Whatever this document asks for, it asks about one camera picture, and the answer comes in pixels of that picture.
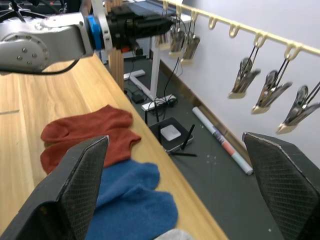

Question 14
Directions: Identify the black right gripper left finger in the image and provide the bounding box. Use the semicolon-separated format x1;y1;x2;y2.
0;135;110;240

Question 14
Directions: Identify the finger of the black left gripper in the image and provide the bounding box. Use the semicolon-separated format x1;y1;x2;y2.
134;23;175;39
134;14;173;26

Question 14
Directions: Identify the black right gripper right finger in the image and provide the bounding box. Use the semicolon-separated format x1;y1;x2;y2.
241;131;320;240

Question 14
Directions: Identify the metal hanger clip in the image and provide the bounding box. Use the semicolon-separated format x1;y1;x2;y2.
251;56;293;115
227;42;262;100
168;14;186;58
275;79;320;135
180;18;201;63

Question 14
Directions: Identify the cream plastic clip hanger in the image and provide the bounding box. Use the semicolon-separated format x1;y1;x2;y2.
162;0;320;61

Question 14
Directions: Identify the blue left wrist band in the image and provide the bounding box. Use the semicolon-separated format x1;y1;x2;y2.
84;14;104;51

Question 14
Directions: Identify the white desk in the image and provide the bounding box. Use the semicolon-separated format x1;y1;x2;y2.
123;13;192;101

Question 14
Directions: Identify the red ankle sock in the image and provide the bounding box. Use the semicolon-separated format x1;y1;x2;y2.
39;129;142;175
40;104;134;146

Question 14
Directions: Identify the blue ankle sock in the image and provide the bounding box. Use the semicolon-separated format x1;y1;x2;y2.
83;188;180;240
96;159;161;208

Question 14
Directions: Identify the black power adapter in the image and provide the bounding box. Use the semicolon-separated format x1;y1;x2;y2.
131;92;145;104

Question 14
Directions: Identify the white power strip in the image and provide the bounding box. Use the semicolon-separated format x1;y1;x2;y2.
141;93;179;112

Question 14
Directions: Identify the rolled paper poster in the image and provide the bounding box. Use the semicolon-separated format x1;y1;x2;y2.
191;106;254;176

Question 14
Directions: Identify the black white router with antennas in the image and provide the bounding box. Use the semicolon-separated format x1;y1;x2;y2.
144;112;198;158

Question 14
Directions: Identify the black office chair base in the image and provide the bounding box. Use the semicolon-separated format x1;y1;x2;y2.
0;0;48;23

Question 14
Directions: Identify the grey ankle sock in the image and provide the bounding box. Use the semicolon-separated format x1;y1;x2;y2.
154;227;195;240

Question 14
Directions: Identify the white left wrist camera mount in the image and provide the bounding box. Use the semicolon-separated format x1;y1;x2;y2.
79;0;113;55

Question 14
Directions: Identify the wooden frame post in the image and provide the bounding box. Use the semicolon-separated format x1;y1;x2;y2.
104;0;126;91

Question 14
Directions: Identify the black power cable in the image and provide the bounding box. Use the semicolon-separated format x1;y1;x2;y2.
164;17;188;98

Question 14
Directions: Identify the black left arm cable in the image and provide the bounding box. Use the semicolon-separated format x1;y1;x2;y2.
0;58;80;76

